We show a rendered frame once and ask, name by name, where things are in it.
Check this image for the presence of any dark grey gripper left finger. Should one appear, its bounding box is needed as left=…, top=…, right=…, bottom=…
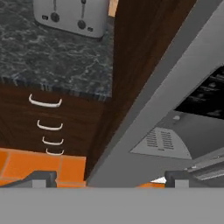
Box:
left=0, top=170, right=58, bottom=188

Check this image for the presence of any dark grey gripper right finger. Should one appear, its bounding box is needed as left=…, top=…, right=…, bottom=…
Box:
left=164, top=170, right=219, bottom=188

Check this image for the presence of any dark wood drawer cabinet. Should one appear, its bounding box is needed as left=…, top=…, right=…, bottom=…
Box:
left=0, top=83, right=107, bottom=158

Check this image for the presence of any grey fridge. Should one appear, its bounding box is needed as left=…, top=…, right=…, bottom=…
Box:
left=87, top=0, right=224, bottom=188

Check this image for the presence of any dark wood tall side panel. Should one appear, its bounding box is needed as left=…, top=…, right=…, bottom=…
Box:
left=83, top=0, right=200, bottom=182

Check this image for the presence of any silver four-slot toaster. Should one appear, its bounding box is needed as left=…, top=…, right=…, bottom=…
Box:
left=32, top=0, right=110, bottom=39

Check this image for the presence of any tan wooden board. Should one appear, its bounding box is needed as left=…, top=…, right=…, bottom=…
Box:
left=108, top=0, right=119, bottom=18

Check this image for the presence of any white curved drawer handle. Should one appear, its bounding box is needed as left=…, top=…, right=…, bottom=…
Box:
left=41, top=136, right=65, bottom=146
left=36, top=119, right=64, bottom=131
left=45, top=148, right=66, bottom=157
left=28, top=93, right=63, bottom=109

